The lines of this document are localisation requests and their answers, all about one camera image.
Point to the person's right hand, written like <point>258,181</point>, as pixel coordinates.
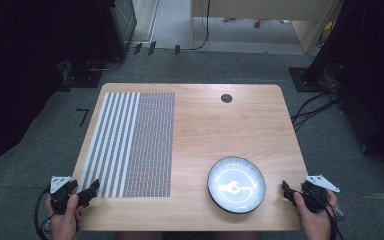
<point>315,221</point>

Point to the black flat stand base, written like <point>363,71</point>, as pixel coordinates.
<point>81,78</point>

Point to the round plate with dark rim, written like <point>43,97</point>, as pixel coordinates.
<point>236,185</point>

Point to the person's left hand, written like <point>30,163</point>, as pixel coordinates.
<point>66,221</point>

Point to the striped woven placemat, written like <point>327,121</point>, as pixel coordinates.
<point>136,143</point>

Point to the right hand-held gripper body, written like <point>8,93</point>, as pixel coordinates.
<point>316,197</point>

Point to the black stand with square base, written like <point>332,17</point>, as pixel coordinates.
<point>308,78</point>

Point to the small red object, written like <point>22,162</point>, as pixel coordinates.
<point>257,23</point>

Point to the yellow object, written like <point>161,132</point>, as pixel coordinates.
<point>328,31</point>

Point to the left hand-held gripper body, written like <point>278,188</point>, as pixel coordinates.
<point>61,194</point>

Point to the dark cabinet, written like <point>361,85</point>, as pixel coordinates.
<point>118,23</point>

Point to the light wooden desk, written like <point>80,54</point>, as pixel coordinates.
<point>266,8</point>

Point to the black round table grommet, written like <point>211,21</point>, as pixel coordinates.
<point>226,98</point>

